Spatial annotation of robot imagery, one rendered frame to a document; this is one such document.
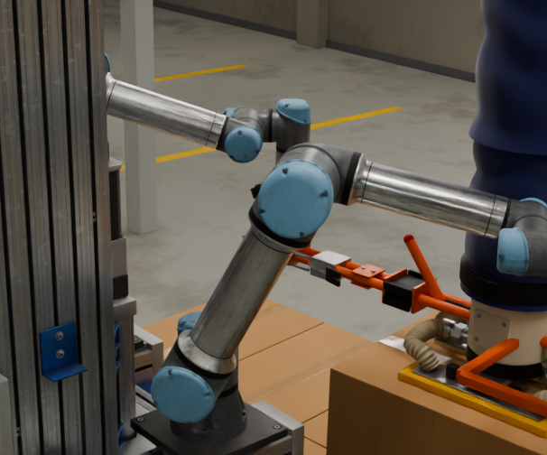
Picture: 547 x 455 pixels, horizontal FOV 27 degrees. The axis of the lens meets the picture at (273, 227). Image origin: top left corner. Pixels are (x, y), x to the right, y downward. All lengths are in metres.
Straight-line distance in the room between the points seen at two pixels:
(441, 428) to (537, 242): 0.55
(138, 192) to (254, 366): 2.66
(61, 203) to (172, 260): 3.76
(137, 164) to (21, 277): 4.00
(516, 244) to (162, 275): 3.88
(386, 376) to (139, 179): 3.82
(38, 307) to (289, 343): 1.72
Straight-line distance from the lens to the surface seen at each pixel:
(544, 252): 1.84
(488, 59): 2.09
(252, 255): 1.88
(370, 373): 2.36
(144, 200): 6.08
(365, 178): 1.94
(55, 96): 1.97
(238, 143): 2.34
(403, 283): 2.42
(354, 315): 5.19
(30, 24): 1.93
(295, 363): 3.56
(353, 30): 10.83
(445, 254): 5.97
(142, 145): 5.98
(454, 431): 2.23
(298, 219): 1.81
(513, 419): 2.22
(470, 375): 2.08
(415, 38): 10.28
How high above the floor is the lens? 2.17
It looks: 20 degrees down
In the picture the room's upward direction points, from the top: 1 degrees clockwise
